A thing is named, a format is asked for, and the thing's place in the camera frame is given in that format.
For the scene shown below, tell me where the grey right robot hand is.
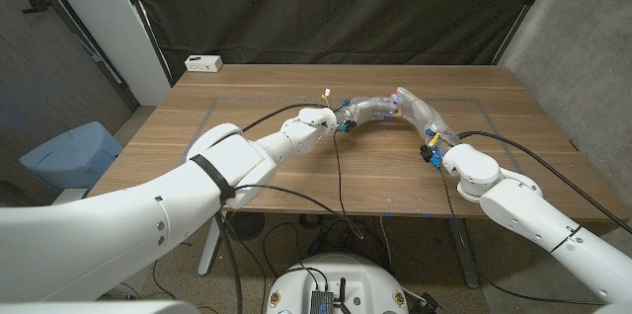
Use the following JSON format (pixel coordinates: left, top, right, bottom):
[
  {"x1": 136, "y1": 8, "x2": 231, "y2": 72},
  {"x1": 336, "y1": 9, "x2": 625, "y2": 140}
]
[{"x1": 394, "y1": 86, "x2": 463, "y2": 163}]

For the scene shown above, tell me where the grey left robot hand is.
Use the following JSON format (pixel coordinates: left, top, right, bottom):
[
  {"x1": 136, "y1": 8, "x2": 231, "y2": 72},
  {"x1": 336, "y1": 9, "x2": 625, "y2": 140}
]
[{"x1": 333, "y1": 95, "x2": 401, "y2": 133}]

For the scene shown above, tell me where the black backdrop curtain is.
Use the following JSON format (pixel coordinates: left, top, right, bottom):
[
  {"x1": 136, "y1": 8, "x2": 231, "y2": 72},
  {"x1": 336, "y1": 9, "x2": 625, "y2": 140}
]
[{"x1": 120, "y1": 0, "x2": 562, "y2": 83}]

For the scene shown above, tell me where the black backdrop stand pole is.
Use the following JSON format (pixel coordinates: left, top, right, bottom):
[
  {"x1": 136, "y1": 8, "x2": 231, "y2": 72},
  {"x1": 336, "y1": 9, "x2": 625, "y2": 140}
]
[
  {"x1": 114, "y1": 0, "x2": 175, "y2": 88},
  {"x1": 491, "y1": 0, "x2": 562, "y2": 66}
]

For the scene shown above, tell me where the grey table leg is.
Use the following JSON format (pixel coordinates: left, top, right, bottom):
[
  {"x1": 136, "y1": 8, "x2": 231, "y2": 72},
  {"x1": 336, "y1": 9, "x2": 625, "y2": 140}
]
[{"x1": 446, "y1": 217, "x2": 481, "y2": 289}]

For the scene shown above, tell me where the white power strip box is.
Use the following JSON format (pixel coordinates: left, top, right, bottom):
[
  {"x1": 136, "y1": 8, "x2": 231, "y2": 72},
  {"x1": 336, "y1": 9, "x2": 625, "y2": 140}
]
[{"x1": 184, "y1": 54, "x2": 224, "y2": 74}]

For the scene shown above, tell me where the black floor fan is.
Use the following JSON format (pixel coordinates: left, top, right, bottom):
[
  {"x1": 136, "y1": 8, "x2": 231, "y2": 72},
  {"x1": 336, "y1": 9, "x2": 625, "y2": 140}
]
[{"x1": 225, "y1": 211, "x2": 267, "y2": 242}]

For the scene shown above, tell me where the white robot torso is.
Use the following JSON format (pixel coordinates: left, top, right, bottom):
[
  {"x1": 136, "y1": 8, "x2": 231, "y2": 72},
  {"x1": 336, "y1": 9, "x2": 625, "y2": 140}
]
[{"x1": 266, "y1": 253, "x2": 410, "y2": 314}]

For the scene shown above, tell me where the grey ribbed torso module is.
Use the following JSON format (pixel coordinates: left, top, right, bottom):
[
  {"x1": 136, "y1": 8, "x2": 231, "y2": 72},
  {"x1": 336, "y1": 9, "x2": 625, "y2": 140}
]
[{"x1": 309, "y1": 289, "x2": 336, "y2": 314}]

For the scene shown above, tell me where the white table leg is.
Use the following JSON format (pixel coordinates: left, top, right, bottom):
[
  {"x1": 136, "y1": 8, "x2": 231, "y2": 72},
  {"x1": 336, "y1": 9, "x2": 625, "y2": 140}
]
[{"x1": 197, "y1": 217, "x2": 221, "y2": 276}]

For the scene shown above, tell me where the white pillar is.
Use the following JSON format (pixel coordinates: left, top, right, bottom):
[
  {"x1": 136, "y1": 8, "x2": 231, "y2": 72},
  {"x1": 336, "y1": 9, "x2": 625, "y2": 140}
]
[{"x1": 37, "y1": 0, "x2": 173, "y2": 107}]

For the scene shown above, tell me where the blue plastic bin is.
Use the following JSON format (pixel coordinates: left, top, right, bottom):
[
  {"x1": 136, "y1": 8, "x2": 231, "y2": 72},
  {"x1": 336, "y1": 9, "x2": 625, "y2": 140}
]
[{"x1": 18, "y1": 120, "x2": 124, "y2": 195}]

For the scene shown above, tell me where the dark grey door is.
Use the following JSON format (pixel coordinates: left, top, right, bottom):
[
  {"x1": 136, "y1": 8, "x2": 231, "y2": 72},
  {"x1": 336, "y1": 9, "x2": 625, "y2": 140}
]
[{"x1": 0, "y1": 0, "x2": 142, "y2": 162}]

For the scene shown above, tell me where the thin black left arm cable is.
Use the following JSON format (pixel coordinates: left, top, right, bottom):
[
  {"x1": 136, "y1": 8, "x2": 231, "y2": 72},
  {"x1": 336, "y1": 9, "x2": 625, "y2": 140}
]
[{"x1": 216, "y1": 129, "x2": 365, "y2": 240}]

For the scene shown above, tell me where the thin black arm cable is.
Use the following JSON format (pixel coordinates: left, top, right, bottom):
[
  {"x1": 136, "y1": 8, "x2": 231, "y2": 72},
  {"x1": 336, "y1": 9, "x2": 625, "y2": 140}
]
[
  {"x1": 216, "y1": 129, "x2": 365, "y2": 240},
  {"x1": 437, "y1": 165, "x2": 606, "y2": 306}
]

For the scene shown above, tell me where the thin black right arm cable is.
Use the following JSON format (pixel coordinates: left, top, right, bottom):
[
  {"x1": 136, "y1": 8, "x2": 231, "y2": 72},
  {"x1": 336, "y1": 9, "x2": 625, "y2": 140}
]
[{"x1": 437, "y1": 165, "x2": 606, "y2": 306}]

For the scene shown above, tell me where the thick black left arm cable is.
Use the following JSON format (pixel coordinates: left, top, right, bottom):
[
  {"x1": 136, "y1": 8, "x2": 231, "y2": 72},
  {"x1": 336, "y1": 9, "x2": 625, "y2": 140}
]
[{"x1": 240, "y1": 103, "x2": 328, "y2": 133}]

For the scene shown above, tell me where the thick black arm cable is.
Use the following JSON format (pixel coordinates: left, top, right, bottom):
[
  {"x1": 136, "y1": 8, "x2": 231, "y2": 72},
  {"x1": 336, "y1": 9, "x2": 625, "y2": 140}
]
[
  {"x1": 240, "y1": 103, "x2": 328, "y2": 133},
  {"x1": 457, "y1": 130, "x2": 632, "y2": 235}
]

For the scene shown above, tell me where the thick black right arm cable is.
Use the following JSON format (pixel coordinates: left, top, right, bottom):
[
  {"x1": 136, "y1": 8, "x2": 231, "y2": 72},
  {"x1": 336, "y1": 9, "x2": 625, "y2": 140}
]
[{"x1": 457, "y1": 130, "x2": 632, "y2": 235}]

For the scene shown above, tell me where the black floor cable bundle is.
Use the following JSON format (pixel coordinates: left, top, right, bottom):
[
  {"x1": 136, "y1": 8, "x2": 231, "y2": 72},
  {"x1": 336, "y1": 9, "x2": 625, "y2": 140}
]
[{"x1": 261, "y1": 212, "x2": 396, "y2": 280}]

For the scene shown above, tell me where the black door handle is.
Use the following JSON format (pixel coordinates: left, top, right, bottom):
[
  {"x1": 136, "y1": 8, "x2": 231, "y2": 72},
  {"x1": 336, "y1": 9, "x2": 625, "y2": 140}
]
[{"x1": 21, "y1": 0, "x2": 53, "y2": 15}]

